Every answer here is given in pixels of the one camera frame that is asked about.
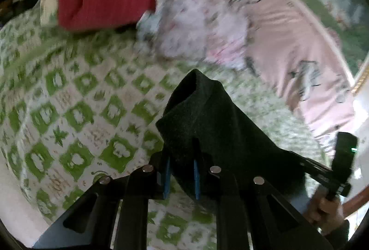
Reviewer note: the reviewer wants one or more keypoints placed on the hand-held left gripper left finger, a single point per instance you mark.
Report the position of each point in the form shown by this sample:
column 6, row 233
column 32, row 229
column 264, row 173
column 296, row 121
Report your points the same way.
column 167, row 179

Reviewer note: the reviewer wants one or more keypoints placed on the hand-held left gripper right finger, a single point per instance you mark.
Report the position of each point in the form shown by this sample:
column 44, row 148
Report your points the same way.
column 197, row 180

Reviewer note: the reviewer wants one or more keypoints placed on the dark green pants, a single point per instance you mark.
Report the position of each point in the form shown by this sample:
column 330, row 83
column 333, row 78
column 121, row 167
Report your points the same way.
column 213, row 120

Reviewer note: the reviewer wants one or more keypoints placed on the person's right hand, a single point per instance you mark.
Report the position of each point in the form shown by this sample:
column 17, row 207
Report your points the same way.
column 327, row 214

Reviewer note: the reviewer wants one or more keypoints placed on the pink quilt with plaid hearts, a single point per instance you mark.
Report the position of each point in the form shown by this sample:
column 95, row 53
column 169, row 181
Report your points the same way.
column 285, row 36

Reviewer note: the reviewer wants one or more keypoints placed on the green checkered bedsheet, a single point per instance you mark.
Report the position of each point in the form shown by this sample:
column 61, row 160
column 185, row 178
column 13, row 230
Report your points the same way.
column 72, row 88

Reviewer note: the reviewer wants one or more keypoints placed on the floral ruffled pillow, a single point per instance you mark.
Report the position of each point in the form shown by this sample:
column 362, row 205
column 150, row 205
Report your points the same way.
column 190, row 16

